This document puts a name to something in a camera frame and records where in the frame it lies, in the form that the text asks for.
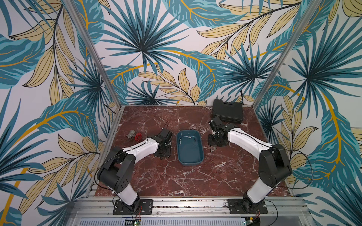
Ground aluminium corner post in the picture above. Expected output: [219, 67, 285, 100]
[64, 0, 122, 109]
[252, 0, 321, 110]

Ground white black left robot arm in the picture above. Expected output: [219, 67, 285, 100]
[96, 134, 172, 207]

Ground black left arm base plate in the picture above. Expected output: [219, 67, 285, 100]
[113, 199, 153, 216]

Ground black plastic tool case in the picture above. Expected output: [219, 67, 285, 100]
[211, 99, 244, 124]

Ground teal plastic storage box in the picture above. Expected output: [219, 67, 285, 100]
[176, 130, 205, 166]

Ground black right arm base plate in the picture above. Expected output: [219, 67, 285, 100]
[226, 198, 268, 215]

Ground aluminium right corner post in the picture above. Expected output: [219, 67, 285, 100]
[252, 0, 321, 110]

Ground grey valve with red handwheel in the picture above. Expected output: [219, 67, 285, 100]
[126, 130, 142, 142]

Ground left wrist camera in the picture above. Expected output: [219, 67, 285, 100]
[159, 129, 173, 143]

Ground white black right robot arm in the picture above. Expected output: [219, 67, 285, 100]
[208, 117, 292, 207]

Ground aluminium front rail frame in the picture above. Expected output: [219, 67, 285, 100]
[66, 196, 316, 226]

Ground aluminium left corner post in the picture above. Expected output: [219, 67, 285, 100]
[64, 0, 122, 109]

